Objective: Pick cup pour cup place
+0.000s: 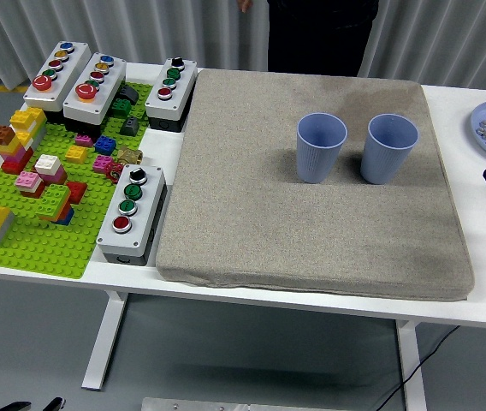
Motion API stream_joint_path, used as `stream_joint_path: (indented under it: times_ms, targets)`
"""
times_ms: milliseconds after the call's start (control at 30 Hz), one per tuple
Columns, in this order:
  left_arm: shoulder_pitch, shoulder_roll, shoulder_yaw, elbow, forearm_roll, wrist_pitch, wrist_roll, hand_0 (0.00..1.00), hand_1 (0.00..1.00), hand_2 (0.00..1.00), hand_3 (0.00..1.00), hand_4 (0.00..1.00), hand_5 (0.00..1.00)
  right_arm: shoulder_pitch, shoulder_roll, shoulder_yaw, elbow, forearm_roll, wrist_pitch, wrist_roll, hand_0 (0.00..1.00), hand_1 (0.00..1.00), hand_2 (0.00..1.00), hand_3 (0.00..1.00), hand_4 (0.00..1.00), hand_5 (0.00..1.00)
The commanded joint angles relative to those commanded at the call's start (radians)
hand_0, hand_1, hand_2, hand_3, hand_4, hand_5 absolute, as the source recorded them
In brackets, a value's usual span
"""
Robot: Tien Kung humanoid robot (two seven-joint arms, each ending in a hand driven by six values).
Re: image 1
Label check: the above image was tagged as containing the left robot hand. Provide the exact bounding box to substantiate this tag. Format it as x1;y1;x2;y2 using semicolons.
0;396;67;411

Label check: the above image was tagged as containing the blue ribbed plastic cup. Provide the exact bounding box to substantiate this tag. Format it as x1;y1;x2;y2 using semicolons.
359;112;420;186
296;111;349;185

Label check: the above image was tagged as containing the person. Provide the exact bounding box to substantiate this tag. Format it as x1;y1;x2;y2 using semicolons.
266;0;380;78

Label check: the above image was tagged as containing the white table leg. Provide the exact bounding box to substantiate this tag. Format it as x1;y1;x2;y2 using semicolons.
394;319;428;411
80;290;129;391

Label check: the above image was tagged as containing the four-button control box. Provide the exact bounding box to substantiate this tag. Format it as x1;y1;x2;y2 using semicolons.
144;57;199;133
96;163;169;267

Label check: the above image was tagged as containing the white pleated curtain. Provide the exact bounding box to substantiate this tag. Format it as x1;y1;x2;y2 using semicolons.
0;0;486;93

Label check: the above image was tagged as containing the grey curved brick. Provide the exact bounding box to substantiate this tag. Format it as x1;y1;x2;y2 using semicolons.
118;84;140;104

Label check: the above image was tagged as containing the green studded baseplate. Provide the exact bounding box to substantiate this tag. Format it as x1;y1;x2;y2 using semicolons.
0;80;155;280

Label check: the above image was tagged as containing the dark green brick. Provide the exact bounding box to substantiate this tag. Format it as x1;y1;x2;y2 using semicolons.
111;98;133;119

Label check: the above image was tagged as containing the five-button control box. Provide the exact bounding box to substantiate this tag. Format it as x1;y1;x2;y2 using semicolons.
22;40;93;125
62;51;127;138

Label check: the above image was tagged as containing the grey sloped brick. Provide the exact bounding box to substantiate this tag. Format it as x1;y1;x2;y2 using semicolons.
119;116;140;137

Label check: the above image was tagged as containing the grey-brown mat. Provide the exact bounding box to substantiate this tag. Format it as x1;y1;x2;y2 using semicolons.
156;68;476;303

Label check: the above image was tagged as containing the green orange blue brick stack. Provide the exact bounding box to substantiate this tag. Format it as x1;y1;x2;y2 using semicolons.
35;183;75;227

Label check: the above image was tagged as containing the pink brick on red brick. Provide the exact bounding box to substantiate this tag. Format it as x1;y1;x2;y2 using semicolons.
15;170;46;199

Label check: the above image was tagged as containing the white brick on pink brick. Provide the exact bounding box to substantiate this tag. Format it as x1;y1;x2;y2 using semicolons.
35;153;68;186

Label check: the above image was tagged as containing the yellow brown red brick tower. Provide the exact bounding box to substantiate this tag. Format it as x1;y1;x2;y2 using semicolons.
0;106;48;175

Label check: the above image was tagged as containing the black floor cable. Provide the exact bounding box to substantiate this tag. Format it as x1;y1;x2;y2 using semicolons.
375;325;461;411

